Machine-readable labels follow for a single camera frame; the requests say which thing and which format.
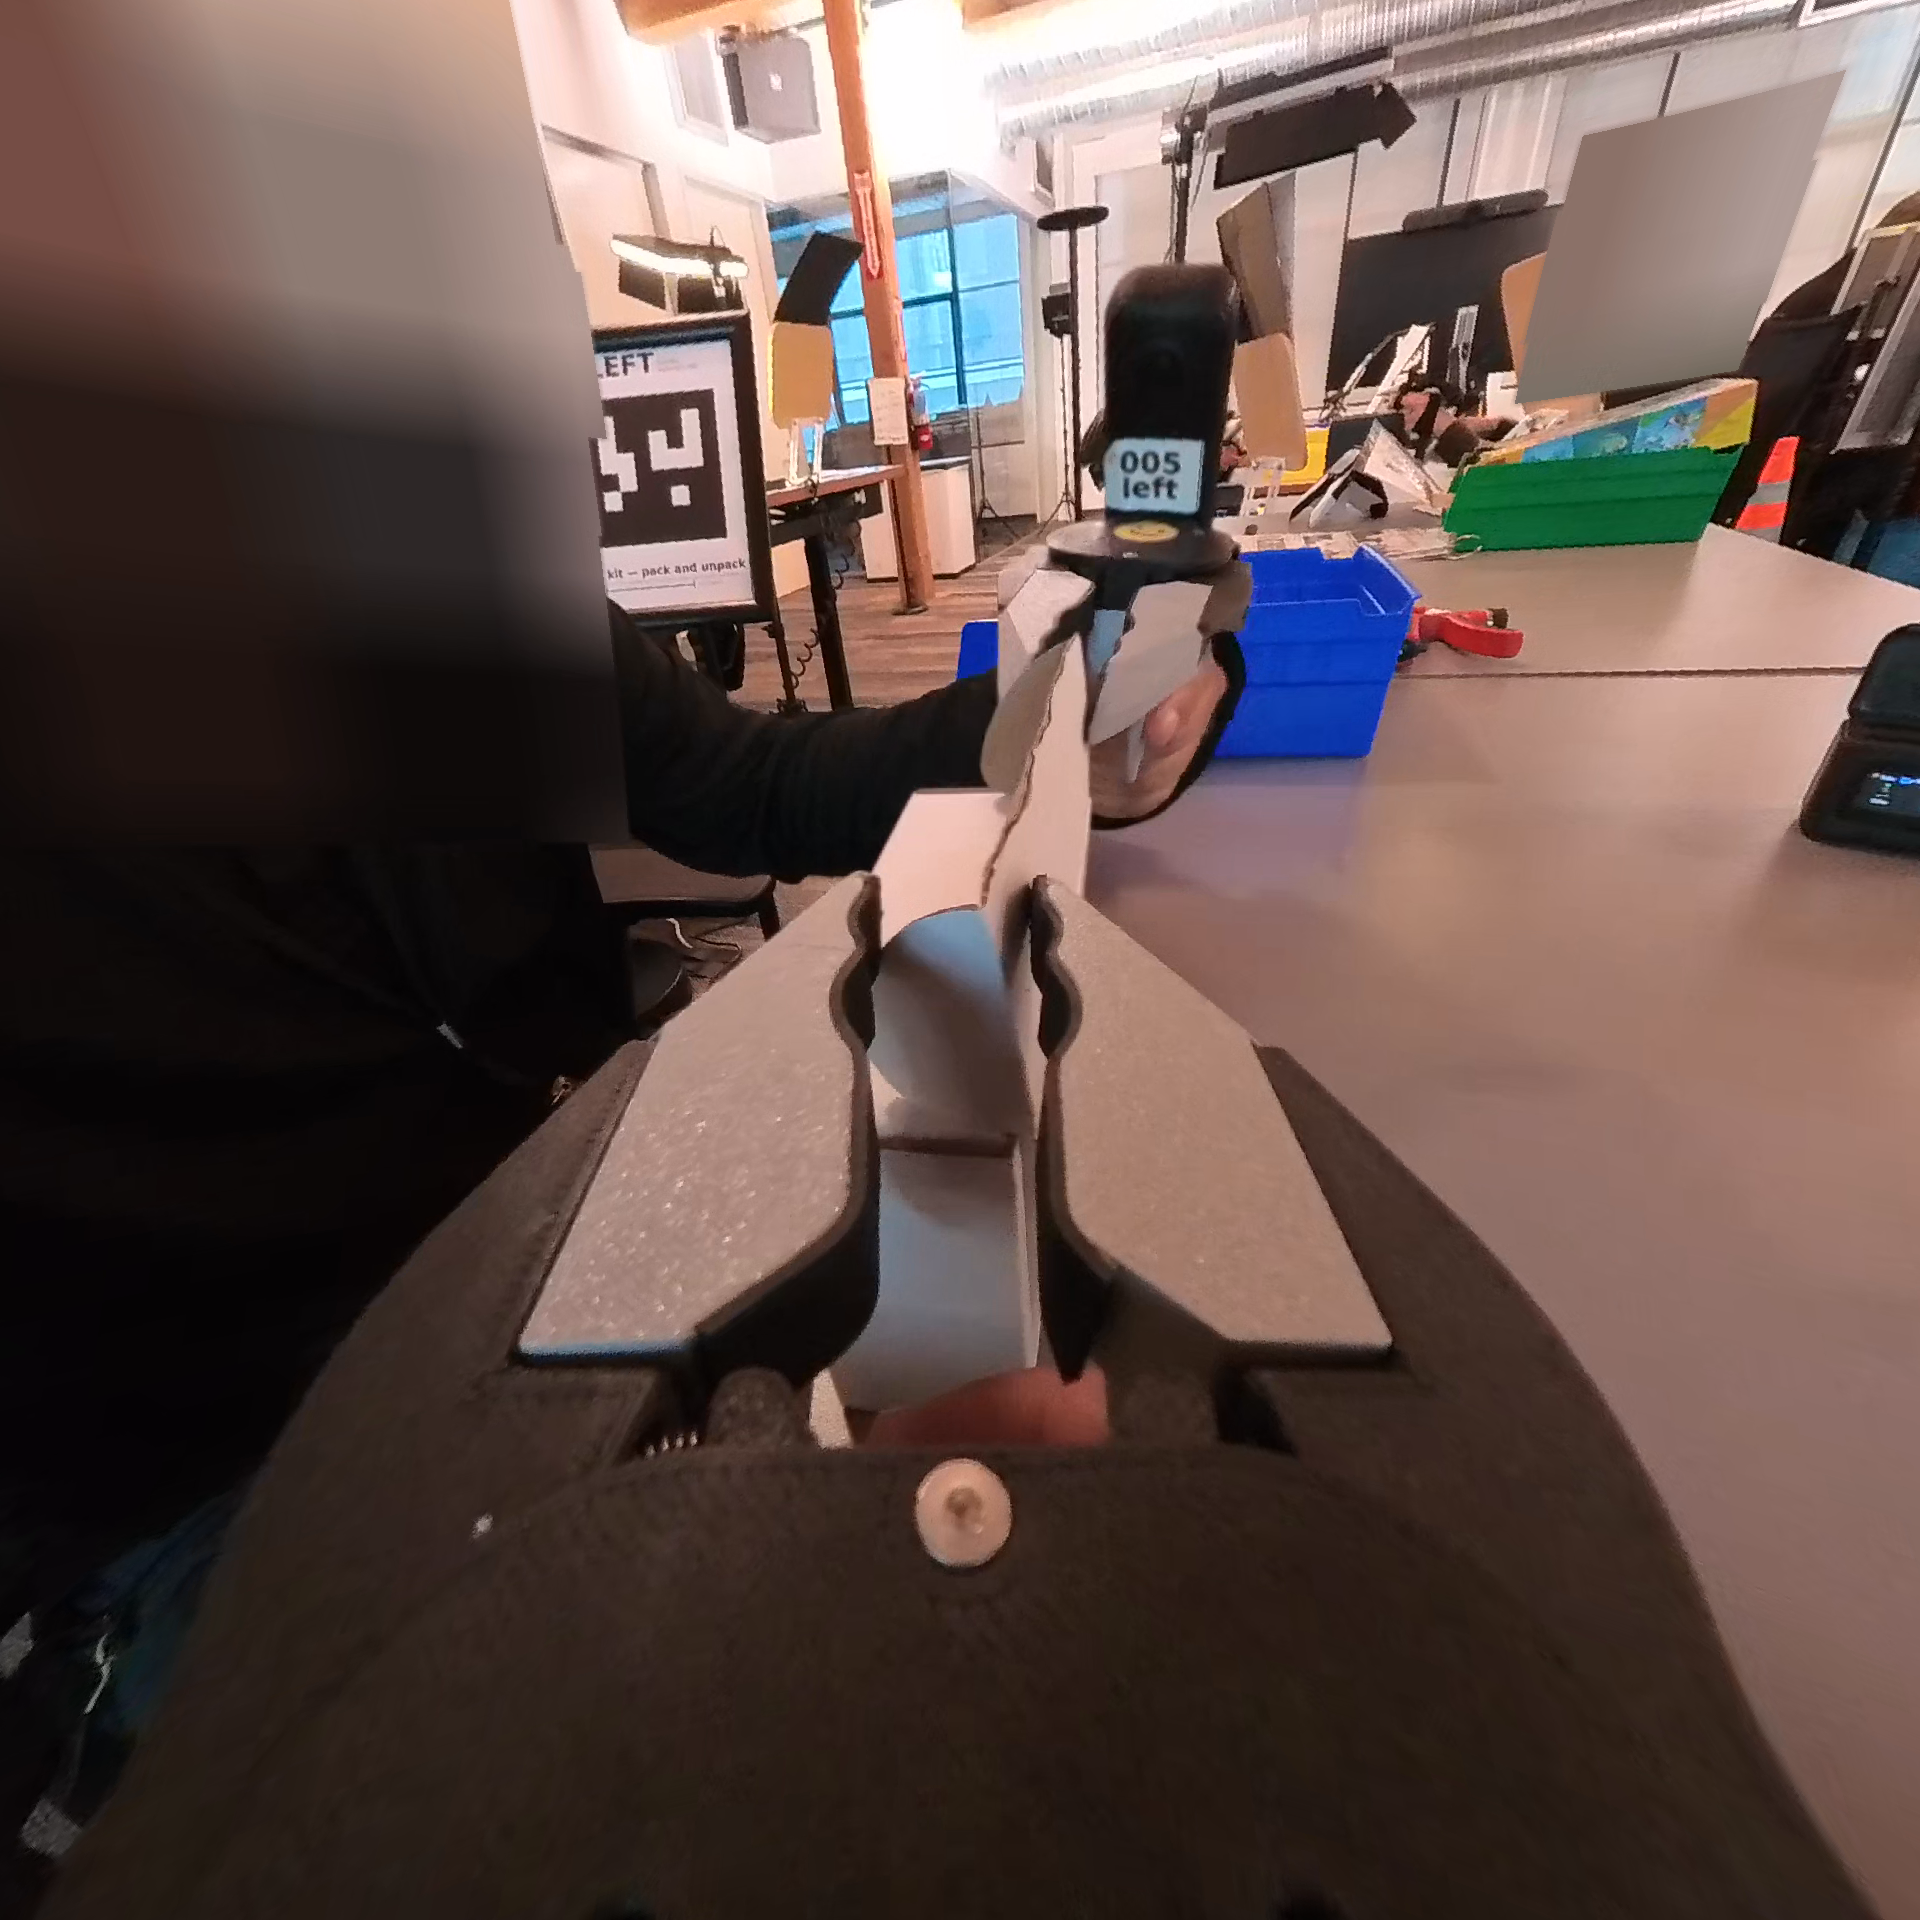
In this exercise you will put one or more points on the person's left hand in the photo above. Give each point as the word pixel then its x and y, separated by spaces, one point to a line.
pixel 1177 743

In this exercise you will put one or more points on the silver ventilation duct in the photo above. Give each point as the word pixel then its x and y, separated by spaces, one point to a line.
pixel 1350 45

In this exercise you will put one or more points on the orange steel column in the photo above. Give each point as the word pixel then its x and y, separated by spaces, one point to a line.
pixel 886 301

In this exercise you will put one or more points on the blue plastic bin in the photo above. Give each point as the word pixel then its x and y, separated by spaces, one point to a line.
pixel 1306 661

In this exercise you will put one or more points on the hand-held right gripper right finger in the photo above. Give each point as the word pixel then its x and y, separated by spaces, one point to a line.
pixel 1201 1184

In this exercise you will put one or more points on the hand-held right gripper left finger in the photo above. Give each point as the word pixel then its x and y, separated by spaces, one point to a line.
pixel 720 1172

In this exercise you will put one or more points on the black monitor screen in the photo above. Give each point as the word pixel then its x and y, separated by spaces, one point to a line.
pixel 1424 301

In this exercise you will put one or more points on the green plastic bin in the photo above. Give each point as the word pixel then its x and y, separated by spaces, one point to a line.
pixel 1589 503

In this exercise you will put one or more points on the white cardboard mailer box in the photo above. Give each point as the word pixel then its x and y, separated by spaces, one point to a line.
pixel 954 1261

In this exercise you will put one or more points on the colourful flat box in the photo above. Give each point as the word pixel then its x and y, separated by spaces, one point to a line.
pixel 1635 428

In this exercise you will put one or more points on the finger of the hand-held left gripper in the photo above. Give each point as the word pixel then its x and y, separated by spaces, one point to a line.
pixel 1162 645
pixel 1021 675

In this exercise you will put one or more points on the person's black clothing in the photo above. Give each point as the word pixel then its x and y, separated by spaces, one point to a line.
pixel 224 1200

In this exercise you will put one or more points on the person's right hand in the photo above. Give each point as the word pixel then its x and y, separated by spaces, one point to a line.
pixel 990 1411

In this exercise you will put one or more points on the red hand tool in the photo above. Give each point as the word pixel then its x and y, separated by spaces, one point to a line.
pixel 1464 629

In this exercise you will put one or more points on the black white marker sign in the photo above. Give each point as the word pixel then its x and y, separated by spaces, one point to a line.
pixel 667 465

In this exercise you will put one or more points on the person's left forearm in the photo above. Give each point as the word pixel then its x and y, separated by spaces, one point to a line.
pixel 797 764

